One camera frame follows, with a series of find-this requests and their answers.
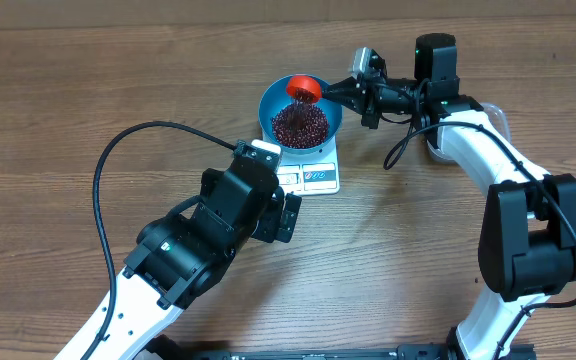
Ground blue bowl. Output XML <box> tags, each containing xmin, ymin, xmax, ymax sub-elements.
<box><xmin>258</xmin><ymin>75</ymin><xmax>343</xmax><ymax>150</ymax></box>

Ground clear plastic container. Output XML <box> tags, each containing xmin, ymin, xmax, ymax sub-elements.
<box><xmin>426</xmin><ymin>102</ymin><xmax>512</xmax><ymax>164</ymax></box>

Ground red beans in bowl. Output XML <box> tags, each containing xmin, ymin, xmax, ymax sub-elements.
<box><xmin>271</xmin><ymin>102</ymin><xmax>330</xmax><ymax>149</ymax></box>

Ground orange measuring scoop blue handle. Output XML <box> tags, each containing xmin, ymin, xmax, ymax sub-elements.
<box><xmin>286</xmin><ymin>75</ymin><xmax>322</xmax><ymax>104</ymax></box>

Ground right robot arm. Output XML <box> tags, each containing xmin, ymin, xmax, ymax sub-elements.
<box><xmin>321</xmin><ymin>33</ymin><xmax>576</xmax><ymax>359</ymax></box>

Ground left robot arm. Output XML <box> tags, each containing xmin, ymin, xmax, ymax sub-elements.
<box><xmin>58</xmin><ymin>143</ymin><xmax>301</xmax><ymax>359</ymax></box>

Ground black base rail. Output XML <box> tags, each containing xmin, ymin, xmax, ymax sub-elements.
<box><xmin>137</xmin><ymin>332</ymin><xmax>537</xmax><ymax>360</ymax></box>

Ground white kitchen scale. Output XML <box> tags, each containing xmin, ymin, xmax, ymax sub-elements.
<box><xmin>277</xmin><ymin>137</ymin><xmax>341</xmax><ymax>196</ymax></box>

